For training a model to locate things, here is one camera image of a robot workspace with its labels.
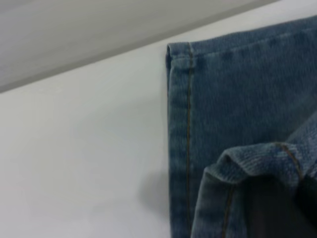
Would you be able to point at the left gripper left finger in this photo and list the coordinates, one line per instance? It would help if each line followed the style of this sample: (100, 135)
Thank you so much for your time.
(267, 210)

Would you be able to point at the blue denim pants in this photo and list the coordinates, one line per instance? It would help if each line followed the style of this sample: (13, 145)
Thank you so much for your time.
(235, 99)

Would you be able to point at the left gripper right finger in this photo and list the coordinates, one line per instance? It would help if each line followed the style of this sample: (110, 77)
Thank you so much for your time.
(309, 205)

